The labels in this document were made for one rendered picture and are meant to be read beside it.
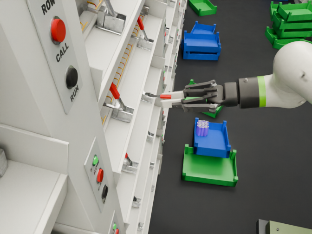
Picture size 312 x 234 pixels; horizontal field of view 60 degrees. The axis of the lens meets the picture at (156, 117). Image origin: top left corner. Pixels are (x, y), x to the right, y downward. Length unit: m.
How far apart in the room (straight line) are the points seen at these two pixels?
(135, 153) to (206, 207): 0.84
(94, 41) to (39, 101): 0.22
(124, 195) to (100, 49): 0.40
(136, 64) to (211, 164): 1.08
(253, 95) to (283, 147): 1.10
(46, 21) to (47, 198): 0.14
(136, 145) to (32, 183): 0.53
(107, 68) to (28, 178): 0.17
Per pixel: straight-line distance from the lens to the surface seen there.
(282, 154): 1.85
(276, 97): 0.82
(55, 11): 0.22
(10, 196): 0.26
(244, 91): 0.81
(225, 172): 1.66
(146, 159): 0.99
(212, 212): 1.53
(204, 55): 2.40
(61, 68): 0.23
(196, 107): 0.82
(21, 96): 0.20
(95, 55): 0.39
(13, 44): 0.18
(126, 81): 0.65
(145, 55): 0.74
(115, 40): 0.42
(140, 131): 0.80
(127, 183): 0.71
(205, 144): 1.67
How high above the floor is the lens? 1.37
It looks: 47 degrees down
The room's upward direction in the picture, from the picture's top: straight up
